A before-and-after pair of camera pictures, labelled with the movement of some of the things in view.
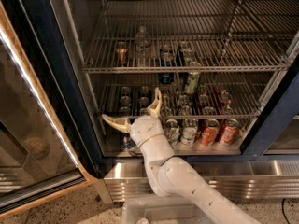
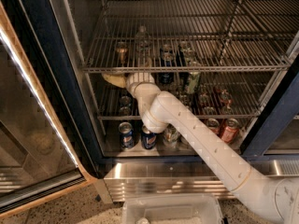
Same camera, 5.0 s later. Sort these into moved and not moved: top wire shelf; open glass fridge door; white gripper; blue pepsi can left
Moved: white gripper
Not moved: open glass fridge door; blue pepsi can left; top wire shelf
